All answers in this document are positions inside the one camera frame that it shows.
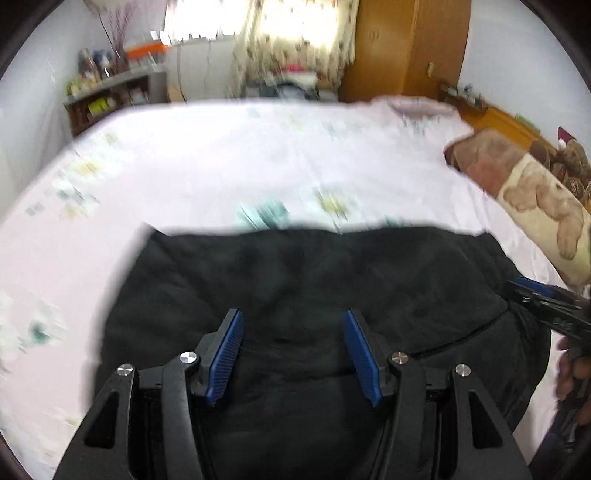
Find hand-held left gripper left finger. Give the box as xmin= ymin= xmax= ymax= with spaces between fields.
xmin=53 ymin=308 xmax=245 ymax=480

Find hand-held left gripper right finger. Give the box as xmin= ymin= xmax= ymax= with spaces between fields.
xmin=343 ymin=308 xmax=533 ymax=480

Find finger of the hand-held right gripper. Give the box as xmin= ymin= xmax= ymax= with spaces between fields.
xmin=503 ymin=276 xmax=591 ymax=341

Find black hooded jacket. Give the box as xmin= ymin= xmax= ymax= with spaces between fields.
xmin=95 ymin=224 xmax=552 ymax=480

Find person's right forearm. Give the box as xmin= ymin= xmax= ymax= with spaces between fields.
xmin=527 ymin=399 xmax=591 ymax=480

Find pile of clothes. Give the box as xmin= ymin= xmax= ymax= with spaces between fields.
xmin=245 ymin=65 xmax=340 ymax=103

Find person's right hand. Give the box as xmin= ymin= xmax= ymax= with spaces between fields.
xmin=555 ymin=338 xmax=591 ymax=402

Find bear print pillow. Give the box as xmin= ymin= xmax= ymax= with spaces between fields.
xmin=444 ymin=129 xmax=591 ymax=284

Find brown teddy bear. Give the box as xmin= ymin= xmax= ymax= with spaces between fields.
xmin=531 ymin=138 xmax=591 ymax=208

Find wooden headboard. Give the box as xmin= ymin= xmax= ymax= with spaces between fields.
xmin=438 ymin=83 xmax=591 ymax=155

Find bed with floral pink sheet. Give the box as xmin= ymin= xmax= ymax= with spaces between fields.
xmin=0 ymin=96 xmax=591 ymax=480

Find dark wooden shelf unit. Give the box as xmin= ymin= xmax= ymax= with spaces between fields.
xmin=64 ymin=69 xmax=168 ymax=138

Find wooden wardrobe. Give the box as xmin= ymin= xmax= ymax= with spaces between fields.
xmin=339 ymin=0 xmax=472 ymax=104

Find patterned curtain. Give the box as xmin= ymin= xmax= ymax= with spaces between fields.
xmin=228 ymin=0 xmax=361 ymax=97

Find orange storage box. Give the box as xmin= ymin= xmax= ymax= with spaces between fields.
xmin=126 ymin=41 xmax=170 ymax=70

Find dried branches in vase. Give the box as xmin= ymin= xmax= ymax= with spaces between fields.
xmin=98 ymin=0 xmax=136 ymax=71

